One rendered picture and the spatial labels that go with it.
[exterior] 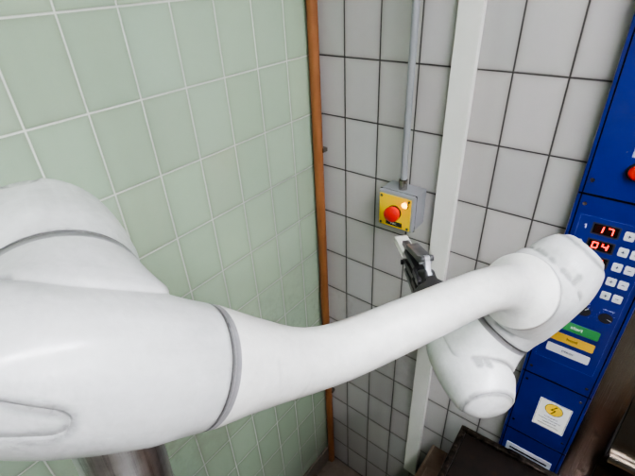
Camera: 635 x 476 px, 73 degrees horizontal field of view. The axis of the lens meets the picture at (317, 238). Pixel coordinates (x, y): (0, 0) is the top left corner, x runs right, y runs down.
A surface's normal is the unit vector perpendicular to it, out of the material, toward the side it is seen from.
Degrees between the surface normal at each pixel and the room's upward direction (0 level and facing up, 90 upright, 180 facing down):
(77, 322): 38
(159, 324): 42
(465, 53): 90
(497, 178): 90
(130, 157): 90
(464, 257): 90
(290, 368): 71
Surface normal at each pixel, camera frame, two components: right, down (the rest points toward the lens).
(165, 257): 0.79, 0.30
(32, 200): 0.06, -0.89
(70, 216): 0.36, -0.83
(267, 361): 0.84, -0.18
